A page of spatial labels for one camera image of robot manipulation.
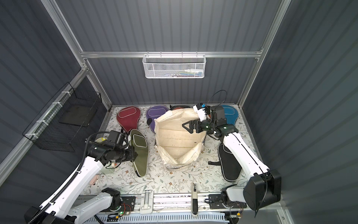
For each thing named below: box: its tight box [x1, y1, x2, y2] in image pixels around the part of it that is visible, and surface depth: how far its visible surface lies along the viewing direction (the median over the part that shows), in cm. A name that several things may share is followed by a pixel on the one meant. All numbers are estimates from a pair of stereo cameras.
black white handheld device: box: [191, 182, 199, 217], surface depth 72 cm
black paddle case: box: [217, 142, 242, 182], surface depth 84 cm
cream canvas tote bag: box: [153, 107, 207, 171], surface depth 89 cm
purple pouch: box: [145, 104, 170, 133], surface depth 114 cm
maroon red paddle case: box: [116, 105, 141, 133], surface depth 110 cm
